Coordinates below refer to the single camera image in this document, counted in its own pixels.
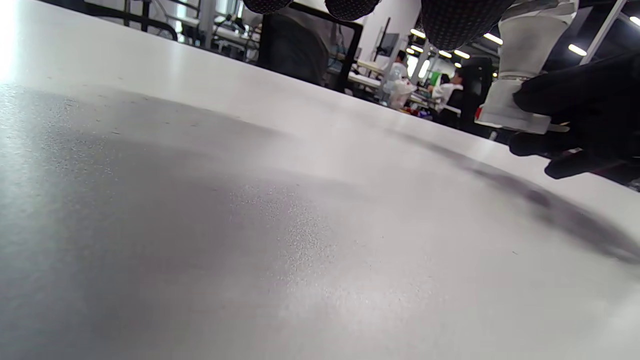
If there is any white light bulb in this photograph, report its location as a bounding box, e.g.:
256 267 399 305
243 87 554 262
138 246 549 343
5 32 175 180
497 0 581 81

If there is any person's right hand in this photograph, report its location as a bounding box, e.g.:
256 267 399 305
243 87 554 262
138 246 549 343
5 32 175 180
507 50 640 181

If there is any black mesh office chair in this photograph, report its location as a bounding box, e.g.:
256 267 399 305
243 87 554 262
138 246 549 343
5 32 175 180
257 2 364 94

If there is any silver metal pole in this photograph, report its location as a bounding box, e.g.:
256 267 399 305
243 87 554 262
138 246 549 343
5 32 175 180
197 0 217 49

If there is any person's left hand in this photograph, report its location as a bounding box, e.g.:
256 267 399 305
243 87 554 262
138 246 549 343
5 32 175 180
242 0 516 52

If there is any white plastic bag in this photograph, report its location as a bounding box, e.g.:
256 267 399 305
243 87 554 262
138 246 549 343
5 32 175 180
382 77 418 111

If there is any black monitor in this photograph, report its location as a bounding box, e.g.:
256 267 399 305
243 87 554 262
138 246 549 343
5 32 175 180
379 32 401 57

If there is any row of ceiling lights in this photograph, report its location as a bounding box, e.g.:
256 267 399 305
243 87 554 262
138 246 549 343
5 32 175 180
407 15 640 68

